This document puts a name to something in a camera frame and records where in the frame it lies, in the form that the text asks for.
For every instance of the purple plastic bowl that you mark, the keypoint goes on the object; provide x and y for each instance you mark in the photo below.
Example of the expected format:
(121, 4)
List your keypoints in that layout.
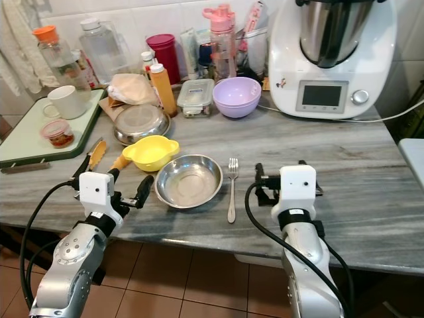
(237, 99)

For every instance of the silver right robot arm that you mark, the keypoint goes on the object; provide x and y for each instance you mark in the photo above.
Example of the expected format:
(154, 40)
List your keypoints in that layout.
(311, 265)

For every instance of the shallow stainless steel bowl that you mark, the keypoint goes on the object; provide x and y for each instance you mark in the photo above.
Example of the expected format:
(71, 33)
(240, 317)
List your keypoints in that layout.
(189, 182)

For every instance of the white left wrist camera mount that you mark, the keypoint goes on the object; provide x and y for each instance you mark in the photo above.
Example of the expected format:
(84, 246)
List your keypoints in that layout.
(96, 192)

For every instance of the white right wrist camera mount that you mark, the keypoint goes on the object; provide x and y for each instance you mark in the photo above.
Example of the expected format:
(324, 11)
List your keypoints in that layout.
(298, 185)

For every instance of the brown wooden stick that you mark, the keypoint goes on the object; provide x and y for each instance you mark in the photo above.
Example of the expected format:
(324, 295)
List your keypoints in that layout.
(26, 167)

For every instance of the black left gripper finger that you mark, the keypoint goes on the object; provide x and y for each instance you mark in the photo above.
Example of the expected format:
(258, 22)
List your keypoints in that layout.
(145, 191)
(114, 174)

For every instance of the pale green tray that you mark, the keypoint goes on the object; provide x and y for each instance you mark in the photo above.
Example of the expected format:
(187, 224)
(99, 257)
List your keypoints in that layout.
(26, 142)

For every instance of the dark blue jar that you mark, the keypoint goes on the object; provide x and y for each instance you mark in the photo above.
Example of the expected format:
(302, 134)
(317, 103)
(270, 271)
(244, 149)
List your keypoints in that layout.
(204, 61)

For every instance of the red and white snack packet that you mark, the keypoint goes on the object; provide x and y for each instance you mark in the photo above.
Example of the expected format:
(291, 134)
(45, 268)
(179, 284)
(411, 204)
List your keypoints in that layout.
(255, 40)

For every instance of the orange sauce squeeze bottle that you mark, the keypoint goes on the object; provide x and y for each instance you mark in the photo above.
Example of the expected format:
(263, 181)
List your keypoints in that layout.
(163, 89)

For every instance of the clear bottle with white cap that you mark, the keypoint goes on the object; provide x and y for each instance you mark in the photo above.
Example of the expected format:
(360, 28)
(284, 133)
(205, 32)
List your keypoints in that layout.
(103, 50)

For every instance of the white ceramic mug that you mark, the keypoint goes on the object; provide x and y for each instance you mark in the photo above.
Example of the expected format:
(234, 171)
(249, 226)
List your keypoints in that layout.
(69, 103)

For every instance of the white foil packet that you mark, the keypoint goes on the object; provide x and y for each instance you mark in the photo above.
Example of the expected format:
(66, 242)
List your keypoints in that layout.
(187, 53)

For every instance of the white folding table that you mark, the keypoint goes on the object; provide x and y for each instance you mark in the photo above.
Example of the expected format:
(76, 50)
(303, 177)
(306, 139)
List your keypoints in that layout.
(414, 165)

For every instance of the white kitchen cooking machine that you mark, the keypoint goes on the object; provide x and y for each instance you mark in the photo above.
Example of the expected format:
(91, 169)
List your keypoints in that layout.
(351, 66)

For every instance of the grey marble top table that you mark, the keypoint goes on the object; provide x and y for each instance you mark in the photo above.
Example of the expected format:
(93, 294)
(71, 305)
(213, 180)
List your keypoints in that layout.
(358, 165)

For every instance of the maroon plastic cup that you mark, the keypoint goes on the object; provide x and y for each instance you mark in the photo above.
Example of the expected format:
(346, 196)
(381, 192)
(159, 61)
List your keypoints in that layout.
(164, 53)

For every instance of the cream hanging towel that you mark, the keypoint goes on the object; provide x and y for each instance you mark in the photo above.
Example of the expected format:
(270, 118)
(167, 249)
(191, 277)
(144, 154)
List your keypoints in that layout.
(16, 40)

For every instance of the pink drinking bottle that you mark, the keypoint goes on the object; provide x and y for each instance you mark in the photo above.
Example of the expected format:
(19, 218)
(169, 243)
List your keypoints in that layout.
(220, 40)

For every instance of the small bottle with white cap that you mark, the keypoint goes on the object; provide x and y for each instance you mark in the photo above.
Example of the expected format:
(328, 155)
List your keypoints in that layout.
(147, 61)

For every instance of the orange and black kitchen utensil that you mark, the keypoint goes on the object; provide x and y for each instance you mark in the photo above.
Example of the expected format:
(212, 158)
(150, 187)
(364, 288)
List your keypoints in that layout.
(97, 154)

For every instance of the small tub with red food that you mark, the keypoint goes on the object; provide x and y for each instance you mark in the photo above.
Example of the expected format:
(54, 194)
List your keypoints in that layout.
(58, 134)

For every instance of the clear bottle with orange cap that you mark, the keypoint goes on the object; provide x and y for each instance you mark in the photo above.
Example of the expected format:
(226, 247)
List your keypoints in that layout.
(63, 66)

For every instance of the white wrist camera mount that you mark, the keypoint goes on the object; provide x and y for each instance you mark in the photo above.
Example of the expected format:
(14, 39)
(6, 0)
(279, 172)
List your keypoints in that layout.
(96, 192)
(298, 185)

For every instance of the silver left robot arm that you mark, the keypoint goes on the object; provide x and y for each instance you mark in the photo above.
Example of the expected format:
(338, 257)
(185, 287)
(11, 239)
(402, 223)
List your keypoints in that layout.
(69, 265)

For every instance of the clear lidded food container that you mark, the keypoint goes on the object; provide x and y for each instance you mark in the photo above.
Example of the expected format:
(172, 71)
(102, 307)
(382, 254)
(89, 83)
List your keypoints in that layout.
(195, 96)

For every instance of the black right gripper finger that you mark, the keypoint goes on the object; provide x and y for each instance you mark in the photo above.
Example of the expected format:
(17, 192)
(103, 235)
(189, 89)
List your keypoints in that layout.
(303, 163)
(261, 175)

